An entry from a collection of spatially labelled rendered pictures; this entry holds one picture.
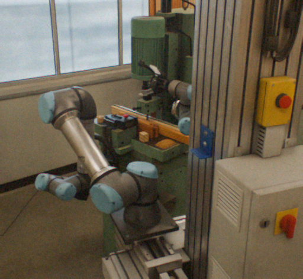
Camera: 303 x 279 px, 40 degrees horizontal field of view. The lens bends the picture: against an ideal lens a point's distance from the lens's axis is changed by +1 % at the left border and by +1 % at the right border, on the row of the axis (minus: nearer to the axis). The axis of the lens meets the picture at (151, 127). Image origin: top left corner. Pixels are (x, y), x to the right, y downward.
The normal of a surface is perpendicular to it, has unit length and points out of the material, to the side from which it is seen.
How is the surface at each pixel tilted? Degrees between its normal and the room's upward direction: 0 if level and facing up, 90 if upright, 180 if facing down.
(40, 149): 90
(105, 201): 95
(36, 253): 0
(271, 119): 90
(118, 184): 35
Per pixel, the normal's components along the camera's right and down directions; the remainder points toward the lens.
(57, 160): 0.61, 0.30
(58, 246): 0.01, -0.93
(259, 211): 0.38, 0.35
